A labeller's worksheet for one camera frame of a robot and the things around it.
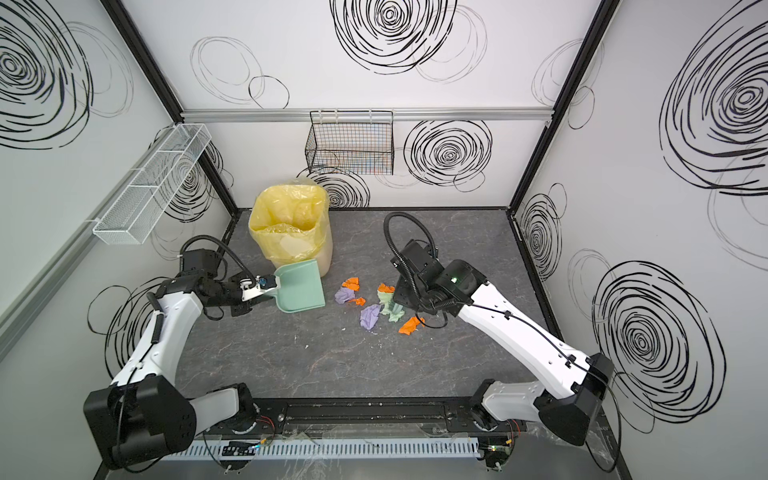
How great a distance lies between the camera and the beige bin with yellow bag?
81 centimetres

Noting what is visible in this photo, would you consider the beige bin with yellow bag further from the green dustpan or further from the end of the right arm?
the end of the right arm

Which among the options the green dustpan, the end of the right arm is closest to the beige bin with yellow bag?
the green dustpan
